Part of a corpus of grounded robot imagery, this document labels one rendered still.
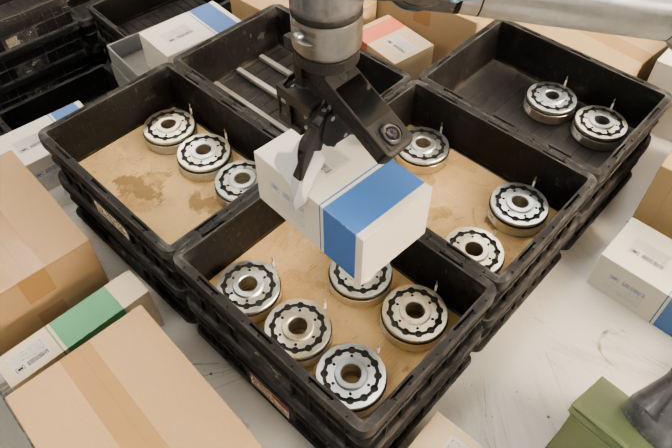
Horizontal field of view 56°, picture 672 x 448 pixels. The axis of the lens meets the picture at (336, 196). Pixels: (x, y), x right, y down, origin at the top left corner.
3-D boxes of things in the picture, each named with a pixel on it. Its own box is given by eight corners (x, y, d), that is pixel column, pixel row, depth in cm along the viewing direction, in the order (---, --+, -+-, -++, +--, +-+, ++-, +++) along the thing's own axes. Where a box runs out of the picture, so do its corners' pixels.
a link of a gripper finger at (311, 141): (308, 173, 76) (337, 110, 73) (318, 181, 75) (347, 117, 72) (282, 174, 73) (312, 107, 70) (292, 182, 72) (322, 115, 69)
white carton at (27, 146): (90, 129, 147) (78, 99, 141) (115, 156, 141) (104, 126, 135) (7, 170, 139) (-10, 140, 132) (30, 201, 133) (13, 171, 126)
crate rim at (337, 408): (498, 296, 93) (501, 287, 91) (364, 445, 78) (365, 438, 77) (308, 164, 111) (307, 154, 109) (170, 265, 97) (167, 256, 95)
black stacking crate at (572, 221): (579, 223, 114) (598, 180, 106) (486, 327, 100) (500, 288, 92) (409, 123, 132) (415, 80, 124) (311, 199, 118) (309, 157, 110)
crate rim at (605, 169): (671, 104, 122) (676, 95, 120) (596, 187, 107) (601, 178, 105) (498, 24, 140) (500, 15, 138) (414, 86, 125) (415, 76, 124)
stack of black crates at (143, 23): (207, 67, 254) (188, -38, 220) (254, 102, 239) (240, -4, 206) (120, 111, 236) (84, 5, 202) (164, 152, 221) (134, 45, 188)
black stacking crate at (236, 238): (485, 329, 100) (499, 290, 91) (362, 469, 86) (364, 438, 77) (309, 201, 118) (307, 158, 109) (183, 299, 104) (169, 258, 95)
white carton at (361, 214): (425, 233, 83) (432, 187, 76) (361, 285, 78) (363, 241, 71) (323, 155, 93) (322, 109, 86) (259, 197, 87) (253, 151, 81)
